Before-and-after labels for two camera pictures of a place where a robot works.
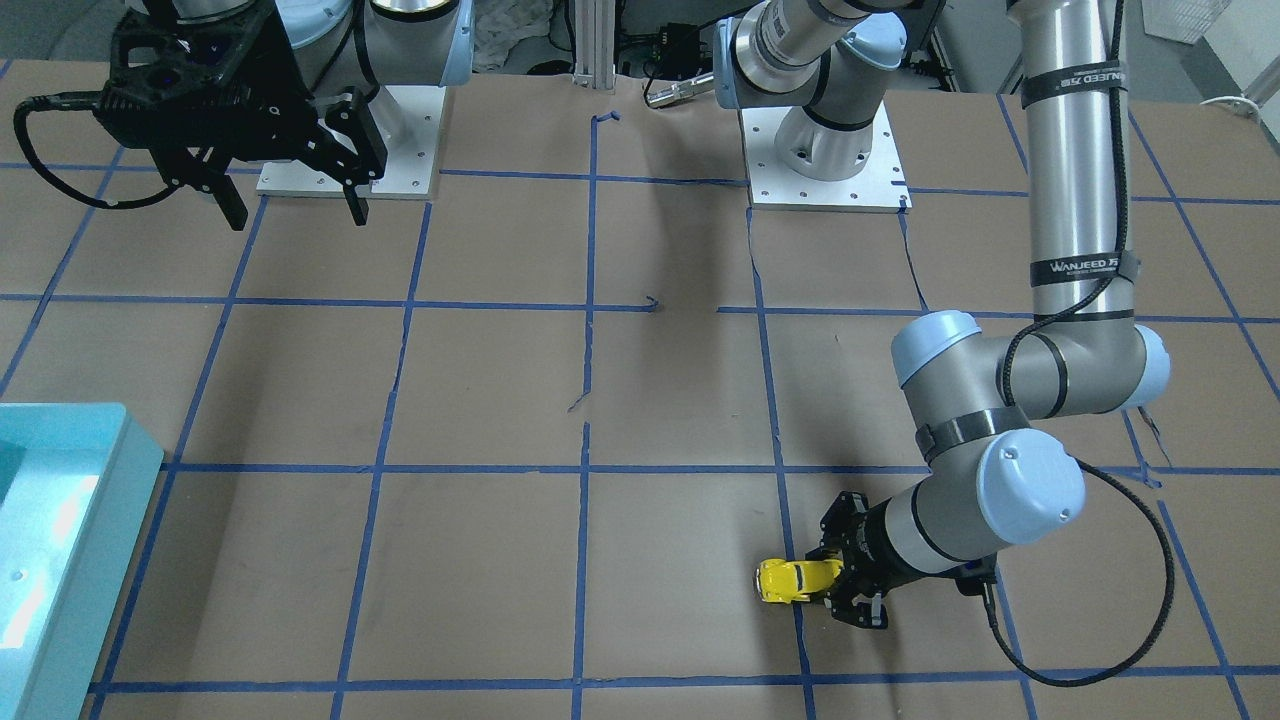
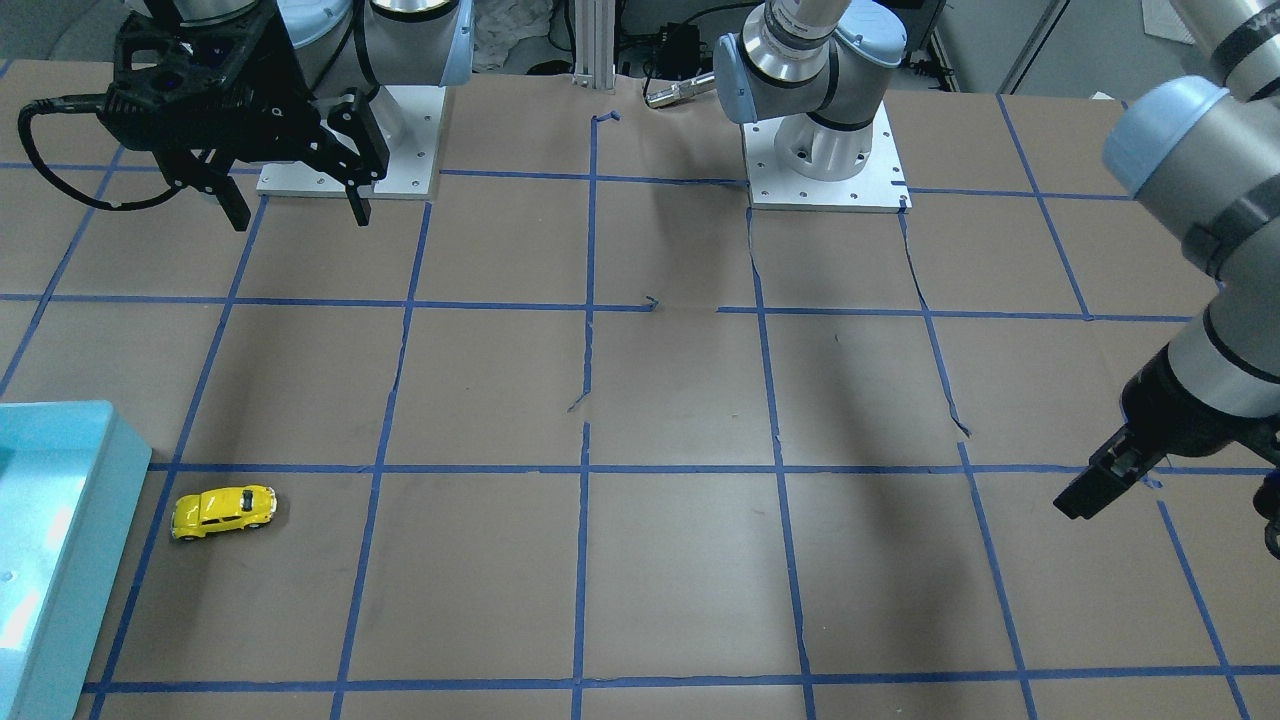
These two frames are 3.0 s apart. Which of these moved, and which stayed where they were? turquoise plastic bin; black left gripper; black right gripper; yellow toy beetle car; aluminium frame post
Moved: black left gripper; yellow toy beetle car
Stayed: black right gripper; turquoise plastic bin; aluminium frame post
